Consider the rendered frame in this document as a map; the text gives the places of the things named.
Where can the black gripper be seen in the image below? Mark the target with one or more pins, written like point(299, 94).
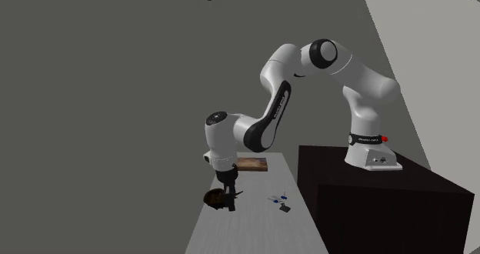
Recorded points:
point(227, 176)

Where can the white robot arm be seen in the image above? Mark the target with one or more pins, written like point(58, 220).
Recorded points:
point(360, 80)

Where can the dark brown bowl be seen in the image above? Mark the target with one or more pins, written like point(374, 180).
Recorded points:
point(213, 198)

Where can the brown wooden board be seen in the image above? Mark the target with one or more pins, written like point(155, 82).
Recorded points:
point(253, 164)

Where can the blue key bunch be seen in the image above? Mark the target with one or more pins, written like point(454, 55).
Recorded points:
point(279, 201)

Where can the black robot stand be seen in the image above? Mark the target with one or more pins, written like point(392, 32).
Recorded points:
point(375, 208)

